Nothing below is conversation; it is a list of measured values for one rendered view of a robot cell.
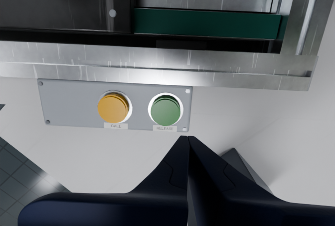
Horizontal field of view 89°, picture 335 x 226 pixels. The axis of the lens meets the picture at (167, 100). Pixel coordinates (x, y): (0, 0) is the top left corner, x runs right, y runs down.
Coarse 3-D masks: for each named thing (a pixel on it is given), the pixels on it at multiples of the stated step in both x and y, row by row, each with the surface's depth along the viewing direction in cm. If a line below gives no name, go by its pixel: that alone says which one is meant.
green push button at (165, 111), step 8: (168, 96) 22; (152, 104) 22; (160, 104) 22; (168, 104) 22; (176, 104) 22; (152, 112) 22; (160, 112) 22; (168, 112) 22; (176, 112) 22; (160, 120) 23; (168, 120) 23; (176, 120) 23
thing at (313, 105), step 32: (0, 32) 30; (32, 32) 30; (320, 64) 31; (0, 96) 34; (32, 96) 34; (192, 96) 33; (224, 96) 33; (256, 96) 33; (288, 96) 33; (320, 96) 32
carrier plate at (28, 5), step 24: (0, 0) 19; (24, 0) 19; (48, 0) 19; (72, 0) 19; (96, 0) 19; (120, 0) 19; (0, 24) 20; (24, 24) 20; (48, 24) 20; (72, 24) 19; (96, 24) 19; (120, 24) 19
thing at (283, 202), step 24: (192, 144) 9; (192, 168) 8; (216, 168) 6; (192, 192) 8; (216, 192) 5; (240, 192) 5; (264, 192) 5; (216, 216) 5; (240, 216) 4; (264, 216) 3; (288, 216) 3; (312, 216) 3
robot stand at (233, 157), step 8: (232, 152) 35; (232, 160) 34; (240, 160) 32; (240, 168) 31; (248, 168) 32; (248, 176) 28; (256, 176) 33; (264, 184) 36; (192, 208) 31; (192, 216) 30; (192, 224) 29
